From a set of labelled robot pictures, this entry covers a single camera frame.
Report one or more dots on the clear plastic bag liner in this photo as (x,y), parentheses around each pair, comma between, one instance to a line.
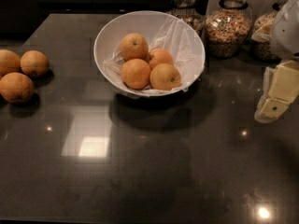
(180,44)

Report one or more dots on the front table orange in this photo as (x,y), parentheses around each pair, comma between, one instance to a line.
(17,88)

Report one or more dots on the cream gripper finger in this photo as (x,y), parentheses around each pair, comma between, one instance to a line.
(261,30)
(280,89)

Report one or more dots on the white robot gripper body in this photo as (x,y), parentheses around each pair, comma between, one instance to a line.
(287,32)

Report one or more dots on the left glass cereal jar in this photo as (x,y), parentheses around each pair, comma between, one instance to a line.
(185,10)

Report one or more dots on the white bowl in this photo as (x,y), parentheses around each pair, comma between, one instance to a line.
(137,22)

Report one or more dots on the table orange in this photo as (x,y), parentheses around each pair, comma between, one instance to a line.
(35,63)
(9,62)
(17,88)

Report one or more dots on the middle glass cereal jar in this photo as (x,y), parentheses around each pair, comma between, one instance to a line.
(227,28)

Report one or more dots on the glass cereal jar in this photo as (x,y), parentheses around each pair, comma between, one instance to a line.
(261,51)
(227,28)
(185,10)

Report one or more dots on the right glass cereal jar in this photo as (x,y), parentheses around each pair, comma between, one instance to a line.
(261,51)

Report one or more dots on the upper right table orange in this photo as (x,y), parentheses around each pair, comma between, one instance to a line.
(35,63)

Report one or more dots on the upper left table orange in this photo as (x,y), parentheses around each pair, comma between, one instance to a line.
(9,62)

